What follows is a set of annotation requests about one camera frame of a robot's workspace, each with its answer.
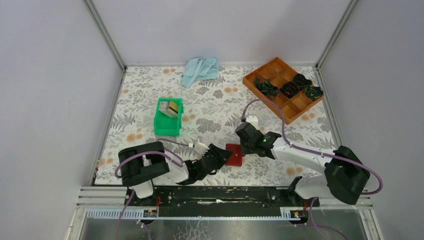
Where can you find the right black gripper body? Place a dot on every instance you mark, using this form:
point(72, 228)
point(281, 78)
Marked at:
point(246, 147)

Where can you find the orange compartment tray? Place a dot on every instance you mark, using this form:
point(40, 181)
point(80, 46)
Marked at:
point(279, 72)

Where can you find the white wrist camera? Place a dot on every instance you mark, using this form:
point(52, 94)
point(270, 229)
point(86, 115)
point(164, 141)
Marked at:
point(252, 119)
point(199, 146)

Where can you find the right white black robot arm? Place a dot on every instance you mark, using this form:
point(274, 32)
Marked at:
point(340, 173)

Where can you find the green plastic bin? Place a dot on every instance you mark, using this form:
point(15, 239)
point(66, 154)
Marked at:
point(167, 126)

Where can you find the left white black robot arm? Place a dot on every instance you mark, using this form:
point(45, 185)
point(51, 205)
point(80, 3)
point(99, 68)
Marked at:
point(139, 165)

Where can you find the red leather card holder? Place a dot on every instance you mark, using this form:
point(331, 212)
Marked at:
point(236, 160)

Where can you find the dark rolled sock right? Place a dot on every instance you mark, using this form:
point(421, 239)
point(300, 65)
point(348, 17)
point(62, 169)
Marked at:
point(313, 92)

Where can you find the light blue cloth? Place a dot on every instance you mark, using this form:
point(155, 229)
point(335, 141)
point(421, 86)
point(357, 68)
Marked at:
point(200, 69)

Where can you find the dark rolled sock middle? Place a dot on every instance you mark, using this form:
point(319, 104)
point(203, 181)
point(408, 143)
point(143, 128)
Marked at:
point(289, 90)

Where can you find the dark rolled sock left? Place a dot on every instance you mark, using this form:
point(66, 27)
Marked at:
point(266, 88)

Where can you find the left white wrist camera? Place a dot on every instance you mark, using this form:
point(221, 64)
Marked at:
point(199, 146)

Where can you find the dark rolled sock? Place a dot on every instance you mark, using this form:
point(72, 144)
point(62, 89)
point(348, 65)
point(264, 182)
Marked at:
point(301, 82)
point(289, 90)
point(266, 88)
point(313, 92)

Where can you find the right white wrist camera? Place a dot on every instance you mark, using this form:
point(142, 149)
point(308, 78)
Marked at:
point(252, 119)

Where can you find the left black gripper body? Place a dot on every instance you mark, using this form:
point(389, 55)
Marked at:
point(220, 162)

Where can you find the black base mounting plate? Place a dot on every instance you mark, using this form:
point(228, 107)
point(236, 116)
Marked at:
point(219, 201)

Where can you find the dark rolled sock top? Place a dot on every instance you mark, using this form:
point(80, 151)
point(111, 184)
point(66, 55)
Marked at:
point(301, 82)

